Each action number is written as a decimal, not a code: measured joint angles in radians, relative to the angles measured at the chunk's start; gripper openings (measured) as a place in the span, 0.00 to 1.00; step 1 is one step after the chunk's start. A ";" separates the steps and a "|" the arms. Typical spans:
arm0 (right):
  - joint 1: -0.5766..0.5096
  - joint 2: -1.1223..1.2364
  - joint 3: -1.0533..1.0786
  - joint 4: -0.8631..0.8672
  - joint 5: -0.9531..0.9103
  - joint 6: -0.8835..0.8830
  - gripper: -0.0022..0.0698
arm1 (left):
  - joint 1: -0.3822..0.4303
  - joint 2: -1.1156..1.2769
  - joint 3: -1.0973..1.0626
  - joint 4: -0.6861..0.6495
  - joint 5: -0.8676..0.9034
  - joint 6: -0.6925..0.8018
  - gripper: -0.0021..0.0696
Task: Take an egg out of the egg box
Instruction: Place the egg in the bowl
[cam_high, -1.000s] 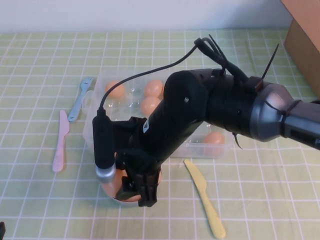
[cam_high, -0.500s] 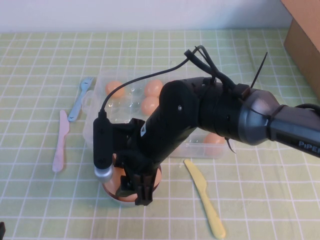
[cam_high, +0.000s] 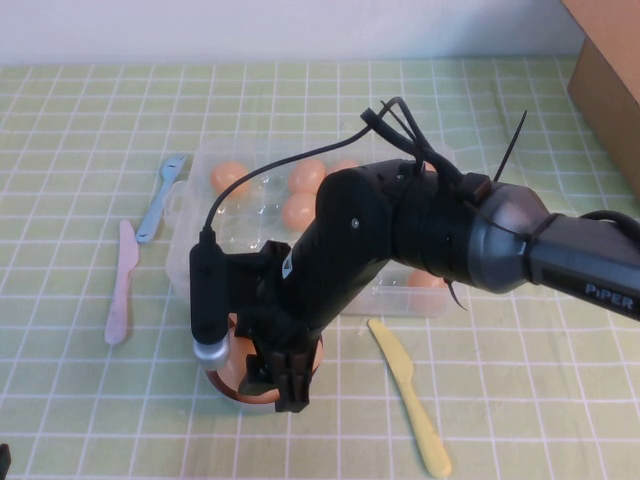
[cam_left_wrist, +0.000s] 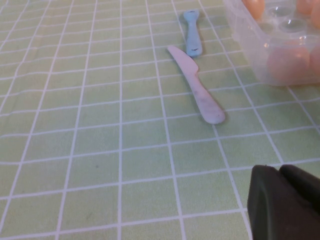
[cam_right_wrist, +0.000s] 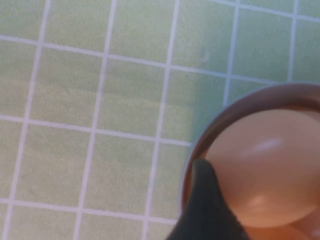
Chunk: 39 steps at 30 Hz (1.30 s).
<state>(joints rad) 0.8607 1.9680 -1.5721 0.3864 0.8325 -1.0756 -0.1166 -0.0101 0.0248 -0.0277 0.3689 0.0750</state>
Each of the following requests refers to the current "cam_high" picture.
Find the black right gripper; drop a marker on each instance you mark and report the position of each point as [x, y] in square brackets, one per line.
[310, 300]

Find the yellow plastic knife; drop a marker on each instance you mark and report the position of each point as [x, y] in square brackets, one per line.
[405, 380]

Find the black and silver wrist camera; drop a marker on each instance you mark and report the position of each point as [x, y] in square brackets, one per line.
[207, 290]

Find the black zip tie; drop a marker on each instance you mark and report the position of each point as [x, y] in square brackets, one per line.
[452, 292]
[510, 146]

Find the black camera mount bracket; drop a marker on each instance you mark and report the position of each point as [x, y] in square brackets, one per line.
[250, 270]

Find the grey round bowl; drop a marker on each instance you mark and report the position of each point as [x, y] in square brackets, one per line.
[250, 407]

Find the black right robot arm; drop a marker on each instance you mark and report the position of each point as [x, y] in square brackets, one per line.
[575, 260]

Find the clear plastic egg box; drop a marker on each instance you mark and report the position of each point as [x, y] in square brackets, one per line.
[250, 225]

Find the blue plastic fork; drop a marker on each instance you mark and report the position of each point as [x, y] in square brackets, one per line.
[150, 220]

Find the brown cardboard box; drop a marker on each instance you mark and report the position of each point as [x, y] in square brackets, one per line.
[610, 100]

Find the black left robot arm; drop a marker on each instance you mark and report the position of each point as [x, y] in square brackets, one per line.
[4, 457]

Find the green checked tablecloth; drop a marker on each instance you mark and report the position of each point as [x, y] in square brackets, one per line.
[525, 375]

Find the pink plastic knife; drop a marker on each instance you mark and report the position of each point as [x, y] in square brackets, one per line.
[120, 300]

